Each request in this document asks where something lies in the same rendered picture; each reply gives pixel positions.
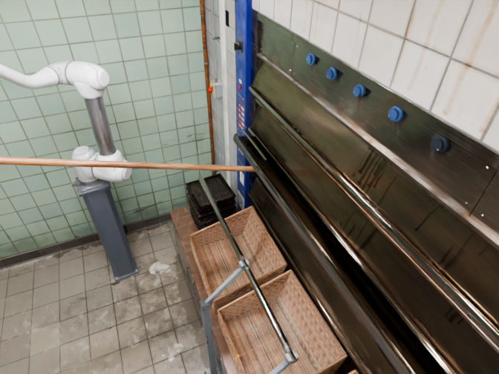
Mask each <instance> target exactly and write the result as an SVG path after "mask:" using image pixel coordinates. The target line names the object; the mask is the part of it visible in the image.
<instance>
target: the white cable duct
mask: <svg viewBox="0 0 499 374"><path fill-rule="evenodd" d="M219 12H220V30H221V66H222V84H223V102H224V138H225V156H226V165H229V128H228V105H227V81H226V35H225V12H224V0H219ZM226 182H227V183H228V185H229V187H230V173H229V171H226Z"/></svg>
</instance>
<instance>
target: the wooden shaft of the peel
mask: <svg viewBox="0 0 499 374"><path fill-rule="evenodd" d="M0 165H45V166H70V167H97V168H148V169H174V170H201V171H252V172H255V170H254V169H253V167H252V166H240V165H201V164H180V163H142V162H121V161H101V160H61V159H41V158H21V157H0Z"/></svg>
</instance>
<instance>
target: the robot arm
mask: <svg viewBox="0 0 499 374"><path fill-rule="evenodd" d="M0 77H1V78H2V79H6V80H7V81H9V82H12V83H14V84H16V85H18V86H21V87H23V88H29V89H37V88H45V87H50V86H55V85H61V84H63V85H73V86H74V87H75V88H76V89H77V90H78V92H79V94H80V95H81V96H82V97H83V98H84V100H85V105H86V108H87V111H88V115H89V119H90V122H91V127H92V129H93V132H94V137H95V140H96V143H97V148H98V151H99V152H98V153H97V152H95V150H94V149H92V148H91V147H88V146H80V147H78V148H76V149H75V150H74V152H73V153H72V160H101V161H121V162H128V161H127V160H125V158H124V157H123V156H122V154H121V152H120V151H119V150H117V149H116V148H115V146H114V140H113V137H112V133H111V128H110V125H109V121H108V115H107V112H106V109H105V103H104V99H103V96H102V95H103V94H104V90H105V89H106V88H107V87H108V85H109V80H110V79H109V75H108V72H107V71H106V70H105V69H104V68H102V67H100V66H99V65H95V64H93V63H90V62H81V61H77V62H76V61H70V60H63V61H59V62H55V63H53V64H50V65H48V66H47V67H45V68H43V69H41V70H40V71H39V72H37V73H35V74H34V75H32V76H26V75H24V74H22V73H19V72H17V71H15V70H13V69H11V68H8V67H6V66H4V65H1V64H0ZM74 171H75V172H76V175H77V179H78V180H77V181H74V182H72V183H71V184H72V187H75V186H80V192H81V193H83V192H86V191H89V190H92V189H95V188H100V187H103V186H108V182H107V181H109V182H115V183H117V182H122V181H124V180H127V179H128V178H129V177H130V176H131V171H132V170H131V168H97V167H74Z"/></svg>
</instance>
